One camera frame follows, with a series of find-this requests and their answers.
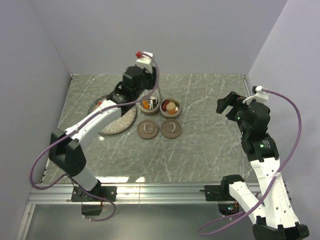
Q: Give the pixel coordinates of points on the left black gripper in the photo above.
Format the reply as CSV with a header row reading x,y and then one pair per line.
x,y
152,77

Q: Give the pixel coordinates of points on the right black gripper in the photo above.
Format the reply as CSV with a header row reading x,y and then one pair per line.
x,y
233,99

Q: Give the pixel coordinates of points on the red-centre sushi roll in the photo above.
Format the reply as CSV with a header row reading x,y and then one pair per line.
x,y
150,104

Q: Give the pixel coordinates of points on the orange fried piece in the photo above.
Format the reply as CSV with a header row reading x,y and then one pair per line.
x,y
171,112
145,105

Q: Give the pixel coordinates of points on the white-topped sushi piece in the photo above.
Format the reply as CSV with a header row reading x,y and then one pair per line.
x,y
155,103

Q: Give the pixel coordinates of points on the beige steamed bun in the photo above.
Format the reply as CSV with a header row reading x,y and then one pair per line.
x,y
170,107

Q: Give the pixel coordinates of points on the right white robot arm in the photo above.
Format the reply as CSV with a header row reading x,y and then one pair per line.
x,y
272,215

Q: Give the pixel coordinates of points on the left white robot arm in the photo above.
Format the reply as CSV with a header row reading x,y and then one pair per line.
x,y
67,151

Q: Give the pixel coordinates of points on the left round metal container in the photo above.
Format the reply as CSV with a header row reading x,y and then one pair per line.
x,y
149,112

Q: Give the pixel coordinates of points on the round metal container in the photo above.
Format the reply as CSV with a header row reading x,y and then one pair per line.
x,y
166,115
149,112

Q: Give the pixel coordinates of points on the silver glitter plate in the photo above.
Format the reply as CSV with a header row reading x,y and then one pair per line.
x,y
118,126

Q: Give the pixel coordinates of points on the right round metal container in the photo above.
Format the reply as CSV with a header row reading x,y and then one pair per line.
x,y
166,115

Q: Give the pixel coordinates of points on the left brown round lid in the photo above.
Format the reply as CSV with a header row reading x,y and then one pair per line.
x,y
147,129

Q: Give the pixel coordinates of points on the brown round lid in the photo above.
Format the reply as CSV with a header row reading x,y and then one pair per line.
x,y
147,129
171,129

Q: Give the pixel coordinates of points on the right brown round lid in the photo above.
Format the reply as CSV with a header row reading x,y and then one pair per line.
x,y
171,129

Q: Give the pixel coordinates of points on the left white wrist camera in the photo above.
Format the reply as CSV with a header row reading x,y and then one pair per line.
x,y
143,60

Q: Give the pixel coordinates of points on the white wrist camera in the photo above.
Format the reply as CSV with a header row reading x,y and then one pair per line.
x,y
258,95
143,60

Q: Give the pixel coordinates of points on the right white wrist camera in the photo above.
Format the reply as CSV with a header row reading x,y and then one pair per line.
x,y
258,95

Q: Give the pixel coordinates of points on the aluminium mounting rail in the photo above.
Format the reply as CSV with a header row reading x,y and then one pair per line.
x,y
133,193

